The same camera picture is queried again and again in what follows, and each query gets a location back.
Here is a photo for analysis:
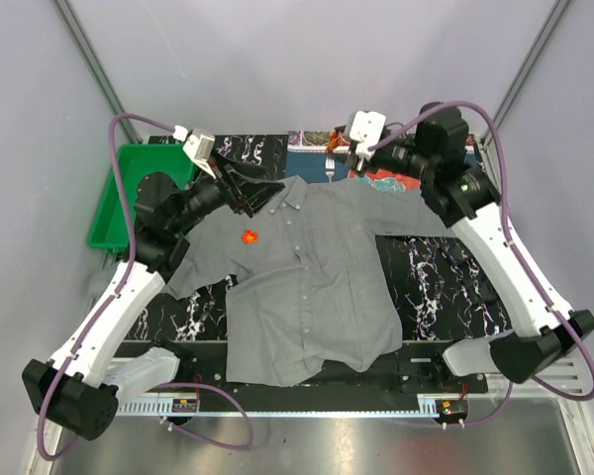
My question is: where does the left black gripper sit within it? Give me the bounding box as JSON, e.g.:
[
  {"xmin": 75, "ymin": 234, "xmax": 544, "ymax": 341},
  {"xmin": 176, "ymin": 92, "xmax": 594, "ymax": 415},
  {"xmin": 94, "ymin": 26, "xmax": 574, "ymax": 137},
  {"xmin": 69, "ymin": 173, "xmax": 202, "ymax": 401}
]
[{"xmin": 169, "ymin": 148, "xmax": 284, "ymax": 234}]

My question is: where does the orange flower brooch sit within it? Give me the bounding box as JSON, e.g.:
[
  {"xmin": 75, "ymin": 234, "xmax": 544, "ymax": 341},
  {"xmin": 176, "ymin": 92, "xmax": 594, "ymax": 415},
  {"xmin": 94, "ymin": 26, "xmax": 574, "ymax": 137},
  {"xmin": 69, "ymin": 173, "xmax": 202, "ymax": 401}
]
[{"xmin": 242, "ymin": 229, "xmax": 258, "ymax": 245}]

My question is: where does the grey button shirt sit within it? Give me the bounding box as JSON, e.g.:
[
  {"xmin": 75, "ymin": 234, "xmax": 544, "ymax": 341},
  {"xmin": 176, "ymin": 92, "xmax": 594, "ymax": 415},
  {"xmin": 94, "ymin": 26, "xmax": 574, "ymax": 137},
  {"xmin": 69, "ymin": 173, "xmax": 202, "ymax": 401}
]
[{"xmin": 164, "ymin": 176, "xmax": 447, "ymax": 387}]

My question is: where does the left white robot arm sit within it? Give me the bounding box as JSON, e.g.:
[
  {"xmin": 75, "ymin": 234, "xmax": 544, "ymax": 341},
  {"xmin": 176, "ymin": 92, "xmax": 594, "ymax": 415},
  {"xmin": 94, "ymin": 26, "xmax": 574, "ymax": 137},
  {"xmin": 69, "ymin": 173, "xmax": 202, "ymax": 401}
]
[{"xmin": 22, "ymin": 159, "xmax": 284, "ymax": 440}]

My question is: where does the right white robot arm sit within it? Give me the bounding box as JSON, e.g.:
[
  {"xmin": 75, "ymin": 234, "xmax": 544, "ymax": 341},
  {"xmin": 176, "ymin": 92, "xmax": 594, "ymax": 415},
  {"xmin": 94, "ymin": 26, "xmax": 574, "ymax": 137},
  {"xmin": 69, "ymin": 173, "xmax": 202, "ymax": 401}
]
[{"xmin": 341, "ymin": 101, "xmax": 594, "ymax": 393}]

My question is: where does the red and teal plate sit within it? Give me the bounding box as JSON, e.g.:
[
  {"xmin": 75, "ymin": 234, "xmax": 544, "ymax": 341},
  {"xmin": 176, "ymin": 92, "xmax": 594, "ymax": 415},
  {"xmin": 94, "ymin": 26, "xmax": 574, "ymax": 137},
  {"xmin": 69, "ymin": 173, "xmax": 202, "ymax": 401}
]
[{"xmin": 347, "ymin": 169, "xmax": 420, "ymax": 192}]

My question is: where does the silver fork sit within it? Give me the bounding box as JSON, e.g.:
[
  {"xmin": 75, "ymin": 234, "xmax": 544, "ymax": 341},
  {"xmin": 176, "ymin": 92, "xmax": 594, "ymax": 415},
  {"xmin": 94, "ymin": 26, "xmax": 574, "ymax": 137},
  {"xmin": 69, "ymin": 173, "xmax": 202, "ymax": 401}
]
[{"xmin": 325, "ymin": 156, "xmax": 336, "ymax": 183}]

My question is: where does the blue patterned placemat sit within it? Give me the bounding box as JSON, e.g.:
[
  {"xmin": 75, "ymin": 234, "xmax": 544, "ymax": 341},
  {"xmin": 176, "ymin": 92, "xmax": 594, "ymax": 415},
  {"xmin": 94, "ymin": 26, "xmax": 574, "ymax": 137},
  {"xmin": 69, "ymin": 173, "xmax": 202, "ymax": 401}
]
[{"xmin": 286, "ymin": 130, "xmax": 478, "ymax": 184}]

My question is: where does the green plastic bin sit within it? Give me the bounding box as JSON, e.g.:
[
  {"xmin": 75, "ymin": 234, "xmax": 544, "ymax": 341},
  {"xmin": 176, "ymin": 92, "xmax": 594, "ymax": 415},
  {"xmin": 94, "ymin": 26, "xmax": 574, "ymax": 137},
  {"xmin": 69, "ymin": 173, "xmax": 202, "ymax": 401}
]
[{"xmin": 86, "ymin": 142, "xmax": 200, "ymax": 251}]

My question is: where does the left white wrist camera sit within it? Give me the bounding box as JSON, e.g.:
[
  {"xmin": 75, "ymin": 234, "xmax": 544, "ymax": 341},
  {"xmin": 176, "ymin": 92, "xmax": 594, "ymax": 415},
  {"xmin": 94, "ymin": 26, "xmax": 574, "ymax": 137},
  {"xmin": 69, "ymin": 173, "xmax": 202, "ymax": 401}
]
[{"xmin": 172, "ymin": 125, "xmax": 216, "ymax": 178}]

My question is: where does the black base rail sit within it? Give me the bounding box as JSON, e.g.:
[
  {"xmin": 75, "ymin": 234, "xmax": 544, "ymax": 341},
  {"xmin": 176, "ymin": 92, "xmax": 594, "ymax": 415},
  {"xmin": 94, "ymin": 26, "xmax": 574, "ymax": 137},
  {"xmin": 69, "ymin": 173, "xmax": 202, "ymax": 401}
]
[{"xmin": 115, "ymin": 340, "xmax": 488, "ymax": 395}]

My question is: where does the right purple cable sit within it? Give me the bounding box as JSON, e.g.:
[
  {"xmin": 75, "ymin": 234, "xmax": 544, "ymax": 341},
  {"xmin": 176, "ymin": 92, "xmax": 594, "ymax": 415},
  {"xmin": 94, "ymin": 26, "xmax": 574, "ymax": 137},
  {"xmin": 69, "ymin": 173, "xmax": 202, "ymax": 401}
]
[{"xmin": 365, "ymin": 100, "xmax": 594, "ymax": 428}]

